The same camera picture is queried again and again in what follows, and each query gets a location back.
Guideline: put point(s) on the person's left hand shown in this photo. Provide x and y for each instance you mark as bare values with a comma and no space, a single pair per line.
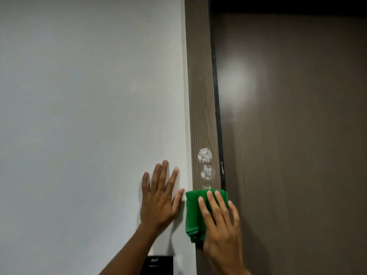
156,206

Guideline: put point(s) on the person's right hand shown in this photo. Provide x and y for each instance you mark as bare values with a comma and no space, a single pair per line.
222,237

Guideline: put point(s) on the person's left little finger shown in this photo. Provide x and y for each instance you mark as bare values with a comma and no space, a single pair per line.
145,183

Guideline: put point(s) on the person's left thumb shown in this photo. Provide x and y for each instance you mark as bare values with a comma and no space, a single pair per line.
178,201

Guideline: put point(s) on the person's left middle finger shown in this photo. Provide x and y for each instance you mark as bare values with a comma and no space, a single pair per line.
162,175

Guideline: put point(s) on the person's right middle finger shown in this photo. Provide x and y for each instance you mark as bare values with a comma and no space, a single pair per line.
215,206

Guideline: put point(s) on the person's right little finger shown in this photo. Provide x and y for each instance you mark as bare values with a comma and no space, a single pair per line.
234,214

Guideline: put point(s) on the green cleaning cloth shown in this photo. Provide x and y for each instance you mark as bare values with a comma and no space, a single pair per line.
195,216

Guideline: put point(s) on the person's left forearm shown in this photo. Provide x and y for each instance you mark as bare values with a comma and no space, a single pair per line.
126,252

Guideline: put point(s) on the white foam patches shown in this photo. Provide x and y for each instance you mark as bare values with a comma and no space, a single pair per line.
205,164

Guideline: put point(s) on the brown door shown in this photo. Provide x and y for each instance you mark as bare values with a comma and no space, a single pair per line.
292,143

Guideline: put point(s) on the black wall switch panel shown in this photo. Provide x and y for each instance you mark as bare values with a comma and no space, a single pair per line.
157,265

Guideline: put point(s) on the brown wooden door frame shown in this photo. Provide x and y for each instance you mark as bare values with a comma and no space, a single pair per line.
203,94

